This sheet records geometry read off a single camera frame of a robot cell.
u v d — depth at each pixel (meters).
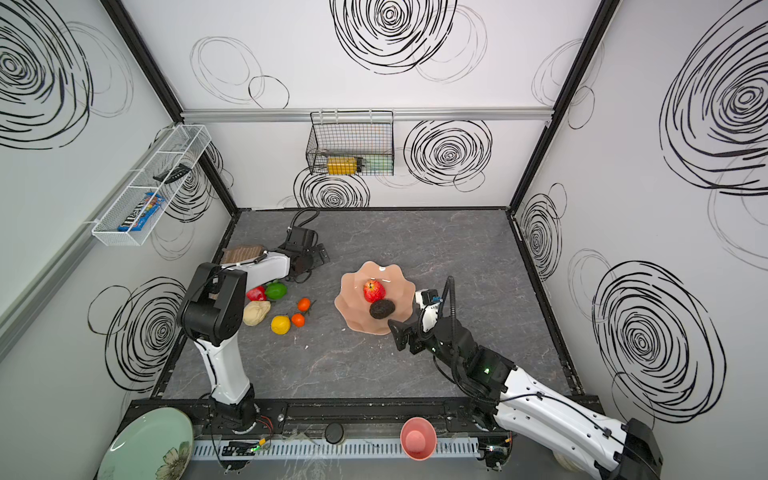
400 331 0.66
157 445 0.70
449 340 0.56
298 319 0.87
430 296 0.64
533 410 0.50
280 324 0.86
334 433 0.63
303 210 1.24
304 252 0.81
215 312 0.51
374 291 0.90
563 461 0.66
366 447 0.71
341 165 0.89
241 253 1.05
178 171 0.81
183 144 0.91
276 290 0.93
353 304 0.93
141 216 0.67
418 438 0.71
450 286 0.58
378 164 0.87
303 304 0.91
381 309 0.87
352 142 0.99
